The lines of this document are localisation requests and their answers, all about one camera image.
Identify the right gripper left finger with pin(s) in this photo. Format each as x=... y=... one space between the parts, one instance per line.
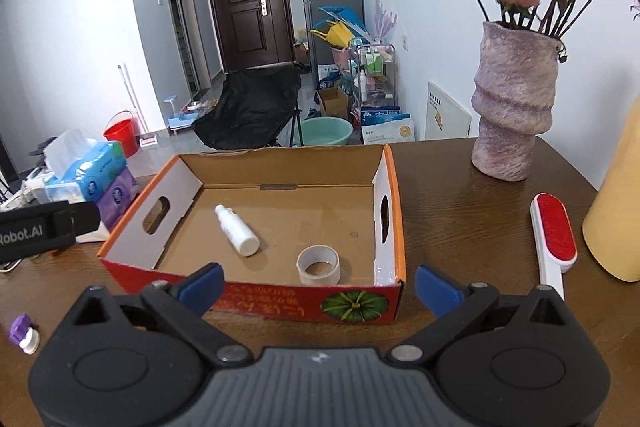
x=187 y=300

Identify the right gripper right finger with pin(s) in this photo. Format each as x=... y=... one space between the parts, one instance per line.
x=440 y=294

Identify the white plastic bottle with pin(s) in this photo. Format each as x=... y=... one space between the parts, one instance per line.
x=240 y=235

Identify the purple bottle cap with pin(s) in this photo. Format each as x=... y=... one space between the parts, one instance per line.
x=19 y=329

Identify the white tape roll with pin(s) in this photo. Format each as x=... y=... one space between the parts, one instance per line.
x=319 y=265

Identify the red white lint brush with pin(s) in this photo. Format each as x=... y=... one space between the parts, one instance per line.
x=555 y=243

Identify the white bottle cap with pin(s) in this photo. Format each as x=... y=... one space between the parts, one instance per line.
x=31 y=341

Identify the blue tissue pack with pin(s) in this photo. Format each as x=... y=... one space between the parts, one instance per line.
x=88 y=177

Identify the purple tissue pack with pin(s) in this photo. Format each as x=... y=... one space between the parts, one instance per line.
x=117 y=198

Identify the orange red cardboard box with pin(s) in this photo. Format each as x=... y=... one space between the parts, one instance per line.
x=345 y=197

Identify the red plastic bucket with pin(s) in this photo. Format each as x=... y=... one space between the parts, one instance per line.
x=122 y=128

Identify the white mop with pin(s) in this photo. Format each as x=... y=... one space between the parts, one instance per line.
x=147 y=138

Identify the white leaning board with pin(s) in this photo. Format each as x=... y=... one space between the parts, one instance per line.
x=445 y=118

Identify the white blue carton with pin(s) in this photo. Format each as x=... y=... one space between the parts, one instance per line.
x=386 y=125

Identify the yellow thermos jug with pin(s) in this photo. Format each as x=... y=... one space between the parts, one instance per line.
x=612 y=225

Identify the black folding chair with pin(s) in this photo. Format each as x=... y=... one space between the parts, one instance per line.
x=254 y=107

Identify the green plastic basin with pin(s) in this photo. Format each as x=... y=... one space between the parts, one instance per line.
x=328 y=131

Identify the small cardboard box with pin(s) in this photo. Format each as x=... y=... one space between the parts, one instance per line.
x=334 y=102

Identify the pink textured vase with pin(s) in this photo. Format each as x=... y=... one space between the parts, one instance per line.
x=514 y=92

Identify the metal rolling cart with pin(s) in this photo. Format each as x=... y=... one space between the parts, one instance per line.
x=373 y=69

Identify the pink bucket with dustpans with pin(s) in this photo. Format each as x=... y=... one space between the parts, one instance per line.
x=340 y=27

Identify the dark brown door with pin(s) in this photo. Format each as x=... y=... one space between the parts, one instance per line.
x=253 y=33

